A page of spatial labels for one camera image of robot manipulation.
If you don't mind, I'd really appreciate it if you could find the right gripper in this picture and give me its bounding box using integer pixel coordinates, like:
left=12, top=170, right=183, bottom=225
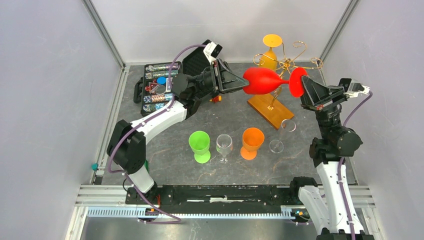
left=298, top=74, right=349, bottom=141

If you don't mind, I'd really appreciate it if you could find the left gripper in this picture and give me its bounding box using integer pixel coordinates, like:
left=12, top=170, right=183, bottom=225
left=191, top=58, right=253, bottom=96

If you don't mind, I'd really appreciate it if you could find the red wine glass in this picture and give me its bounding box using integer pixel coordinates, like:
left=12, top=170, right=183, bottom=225
left=243, top=67, right=308, bottom=98

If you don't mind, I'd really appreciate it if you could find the yellow wine glass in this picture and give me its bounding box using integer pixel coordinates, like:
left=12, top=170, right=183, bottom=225
left=258, top=34, right=283, bottom=71

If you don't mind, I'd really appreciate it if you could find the orange wine glass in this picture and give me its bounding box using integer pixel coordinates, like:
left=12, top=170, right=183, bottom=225
left=240, top=127, right=265, bottom=161

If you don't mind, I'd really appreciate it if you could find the clear flute wine glass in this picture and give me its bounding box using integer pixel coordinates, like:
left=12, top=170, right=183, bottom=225
left=269, top=119, right=297, bottom=154

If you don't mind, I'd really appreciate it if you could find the clear round wine glass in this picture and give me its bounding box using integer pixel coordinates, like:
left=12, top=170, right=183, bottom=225
left=216, top=134, right=233, bottom=162

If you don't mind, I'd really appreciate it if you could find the green wine glass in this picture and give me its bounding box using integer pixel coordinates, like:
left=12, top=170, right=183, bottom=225
left=188, top=130, right=211, bottom=164

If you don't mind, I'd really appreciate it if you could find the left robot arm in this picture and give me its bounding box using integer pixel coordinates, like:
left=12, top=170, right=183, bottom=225
left=106, top=59, right=249, bottom=204

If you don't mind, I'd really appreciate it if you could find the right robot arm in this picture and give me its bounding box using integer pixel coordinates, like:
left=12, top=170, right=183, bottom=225
left=288, top=75, right=375, bottom=240

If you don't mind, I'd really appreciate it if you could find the red yellow small toy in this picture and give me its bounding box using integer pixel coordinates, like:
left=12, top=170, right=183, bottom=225
left=210, top=95, right=222, bottom=103

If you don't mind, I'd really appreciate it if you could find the blue round chip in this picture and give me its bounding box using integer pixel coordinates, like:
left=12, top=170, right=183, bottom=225
left=156, top=76, right=167, bottom=85

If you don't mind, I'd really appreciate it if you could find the clear dealer button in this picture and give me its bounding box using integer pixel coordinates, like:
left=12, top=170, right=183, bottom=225
left=154, top=84, right=167, bottom=95

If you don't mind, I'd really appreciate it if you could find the black poker chip case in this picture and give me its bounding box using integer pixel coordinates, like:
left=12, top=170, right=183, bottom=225
left=133, top=39, right=223, bottom=117

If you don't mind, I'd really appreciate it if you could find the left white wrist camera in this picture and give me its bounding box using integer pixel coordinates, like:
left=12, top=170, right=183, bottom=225
left=203, top=41, right=223, bottom=65

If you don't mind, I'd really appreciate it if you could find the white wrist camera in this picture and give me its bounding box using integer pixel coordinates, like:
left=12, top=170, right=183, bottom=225
left=338, top=78, right=370, bottom=98
left=203, top=41, right=223, bottom=65

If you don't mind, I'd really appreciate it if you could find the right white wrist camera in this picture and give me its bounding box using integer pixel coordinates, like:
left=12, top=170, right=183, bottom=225
left=338, top=78, right=370, bottom=98

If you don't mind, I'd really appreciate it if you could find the gold wire glass rack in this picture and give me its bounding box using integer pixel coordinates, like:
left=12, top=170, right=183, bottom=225
left=243, top=46, right=308, bottom=130

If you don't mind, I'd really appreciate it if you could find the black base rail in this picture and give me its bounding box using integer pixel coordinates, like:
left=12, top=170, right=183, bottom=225
left=144, top=184, right=302, bottom=214

